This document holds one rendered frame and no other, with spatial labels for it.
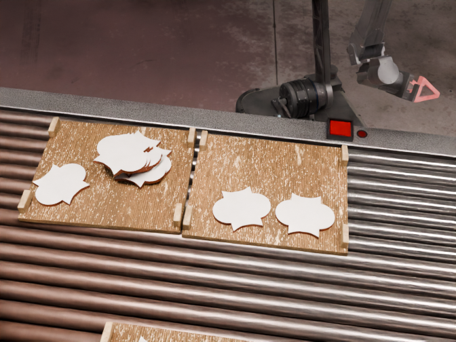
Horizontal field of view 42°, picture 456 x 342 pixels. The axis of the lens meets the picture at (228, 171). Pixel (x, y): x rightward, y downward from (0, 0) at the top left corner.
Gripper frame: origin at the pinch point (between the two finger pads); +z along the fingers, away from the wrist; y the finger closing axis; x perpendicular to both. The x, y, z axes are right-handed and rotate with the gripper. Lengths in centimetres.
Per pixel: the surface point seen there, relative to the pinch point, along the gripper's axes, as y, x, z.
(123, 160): -2, -37, -74
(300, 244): 19, -43, -29
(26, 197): 0, -52, -95
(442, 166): 1.0, -18.5, 11.9
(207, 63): -188, -22, -28
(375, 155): -4.5, -21.0, -5.8
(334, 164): -1.4, -25.5, -18.1
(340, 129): -13.0, -17.2, -14.6
